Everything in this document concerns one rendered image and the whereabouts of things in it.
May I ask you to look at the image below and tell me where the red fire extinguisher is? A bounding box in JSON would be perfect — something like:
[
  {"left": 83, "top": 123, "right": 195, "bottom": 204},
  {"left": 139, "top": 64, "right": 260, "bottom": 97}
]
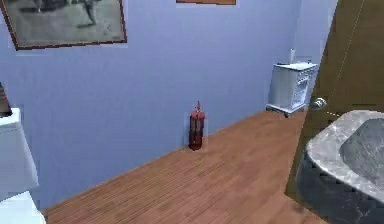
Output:
[{"left": 188, "top": 100, "right": 206, "bottom": 151}]

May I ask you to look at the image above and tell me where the white small cabinet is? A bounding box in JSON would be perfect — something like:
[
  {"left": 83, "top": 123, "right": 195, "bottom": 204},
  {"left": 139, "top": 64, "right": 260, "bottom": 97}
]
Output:
[{"left": 265, "top": 61, "right": 319, "bottom": 118}]

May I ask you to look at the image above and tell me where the silver round door knob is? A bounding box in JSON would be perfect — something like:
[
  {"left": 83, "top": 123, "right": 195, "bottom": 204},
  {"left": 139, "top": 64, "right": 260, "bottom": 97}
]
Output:
[{"left": 310, "top": 97, "right": 328, "bottom": 111}]

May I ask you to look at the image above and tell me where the brown framed grey picture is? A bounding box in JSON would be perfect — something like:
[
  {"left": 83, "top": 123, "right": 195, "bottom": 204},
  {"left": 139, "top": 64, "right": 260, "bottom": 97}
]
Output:
[{"left": 0, "top": 0, "right": 128, "bottom": 51}]

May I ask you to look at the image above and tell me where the grey stone bathtub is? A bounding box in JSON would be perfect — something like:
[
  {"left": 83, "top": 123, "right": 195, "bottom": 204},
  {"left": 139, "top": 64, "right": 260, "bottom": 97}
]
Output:
[{"left": 296, "top": 109, "right": 384, "bottom": 224}]

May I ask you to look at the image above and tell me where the brown room door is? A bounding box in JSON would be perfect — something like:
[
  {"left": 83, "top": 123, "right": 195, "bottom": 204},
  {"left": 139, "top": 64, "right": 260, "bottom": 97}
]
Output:
[{"left": 284, "top": 0, "right": 384, "bottom": 204}]

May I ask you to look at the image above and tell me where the white toilet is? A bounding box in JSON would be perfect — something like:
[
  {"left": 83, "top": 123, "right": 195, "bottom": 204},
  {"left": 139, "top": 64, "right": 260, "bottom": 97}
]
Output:
[{"left": 0, "top": 107, "right": 47, "bottom": 224}]

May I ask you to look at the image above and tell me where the dark object on toilet tank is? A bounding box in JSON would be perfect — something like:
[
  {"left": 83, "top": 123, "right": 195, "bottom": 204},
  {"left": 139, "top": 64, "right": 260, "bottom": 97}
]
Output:
[{"left": 0, "top": 81, "right": 13, "bottom": 118}]

